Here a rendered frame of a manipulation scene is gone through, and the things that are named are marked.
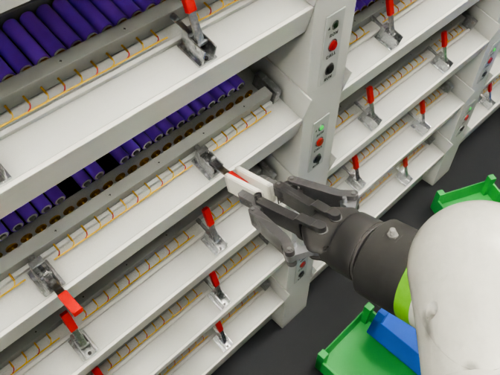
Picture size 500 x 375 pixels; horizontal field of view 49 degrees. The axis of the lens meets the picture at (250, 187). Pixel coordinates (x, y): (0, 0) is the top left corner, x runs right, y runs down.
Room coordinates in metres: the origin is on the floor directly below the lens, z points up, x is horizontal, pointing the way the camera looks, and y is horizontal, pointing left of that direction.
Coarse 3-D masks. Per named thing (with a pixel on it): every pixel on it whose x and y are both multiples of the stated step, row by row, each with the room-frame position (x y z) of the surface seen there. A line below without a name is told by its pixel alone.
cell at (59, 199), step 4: (52, 188) 0.46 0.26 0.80; (56, 188) 0.46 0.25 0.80; (44, 192) 0.46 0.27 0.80; (48, 192) 0.45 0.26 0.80; (52, 192) 0.45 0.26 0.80; (56, 192) 0.45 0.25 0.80; (60, 192) 0.46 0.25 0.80; (48, 196) 0.45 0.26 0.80; (52, 196) 0.45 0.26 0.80; (56, 196) 0.45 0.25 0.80; (60, 196) 0.45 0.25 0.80; (64, 196) 0.45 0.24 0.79; (52, 200) 0.45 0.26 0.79; (56, 200) 0.44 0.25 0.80; (60, 200) 0.45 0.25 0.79; (56, 204) 0.45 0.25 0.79
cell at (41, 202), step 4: (40, 196) 0.45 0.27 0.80; (44, 196) 0.45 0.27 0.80; (32, 200) 0.44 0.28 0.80; (36, 200) 0.44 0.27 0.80; (40, 200) 0.44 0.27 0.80; (44, 200) 0.44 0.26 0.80; (48, 200) 0.45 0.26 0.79; (36, 204) 0.44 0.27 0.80; (40, 204) 0.44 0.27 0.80; (44, 204) 0.44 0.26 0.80; (48, 204) 0.44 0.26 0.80; (36, 208) 0.43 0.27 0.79; (40, 208) 0.43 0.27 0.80; (44, 208) 0.43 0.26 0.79; (48, 208) 0.43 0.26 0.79; (40, 212) 0.43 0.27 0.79; (44, 212) 0.43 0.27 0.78
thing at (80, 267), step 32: (256, 64) 0.72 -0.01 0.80; (288, 96) 0.66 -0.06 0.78; (192, 128) 0.60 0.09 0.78; (256, 128) 0.61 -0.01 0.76; (288, 128) 0.62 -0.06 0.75; (128, 160) 0.53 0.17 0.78; (224, 160) 0.55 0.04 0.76; (256, 160) 0.58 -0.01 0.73; (160, 192) 0.49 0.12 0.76; (192, 192) 0.49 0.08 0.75; (32, 224) 0.42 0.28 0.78; (96, 224) 0.43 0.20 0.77; (128, 224) 0.43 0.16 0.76; (160, 224) 0.44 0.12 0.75; (64, 256) 0.38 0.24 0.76; (96, 256) 0.38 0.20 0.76; (128, 256) 0.41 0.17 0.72; (32, 288) 0.34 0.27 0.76; (64, 288) 0.34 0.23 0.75; (0, 320) 0.30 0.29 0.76; (32, 320) 0.31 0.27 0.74
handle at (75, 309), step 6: (42, 276) 0.34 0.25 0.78; (48, 276) 0.34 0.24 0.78; (48, 282) 0.33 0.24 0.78; (54, 282) 0.33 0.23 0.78; (54, 288) 0.32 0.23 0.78; (60, 288) 0.32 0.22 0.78; (60, 294) 0.32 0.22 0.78; (66, 294) 0.31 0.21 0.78; (60, 300) 0.31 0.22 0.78; (66, 300) 0.31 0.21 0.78; (72, 300) 0.31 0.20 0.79; (66, 306) 0.30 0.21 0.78; (72, 306) 0.30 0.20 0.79; (78, 306) 0.30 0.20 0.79; (72, 312) 0.29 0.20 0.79; (78, 312) 0.29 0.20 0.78
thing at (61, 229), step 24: (264, 96) 0.65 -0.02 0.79; (216, 120) 0.60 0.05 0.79; (240, 120) 0.62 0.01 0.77; (192, 144) 0.55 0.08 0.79; (144, 168) 0.50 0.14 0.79; (168, 168) 0.52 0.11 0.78; (120, 192) 0.46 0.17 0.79; (72, 216) 0.42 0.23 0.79; (96, 216) 0.43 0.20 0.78; (48, 240) 0.39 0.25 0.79; (72, 240) 0.40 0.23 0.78; (0, 264) 0.35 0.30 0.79; (24, 264) 0.36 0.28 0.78
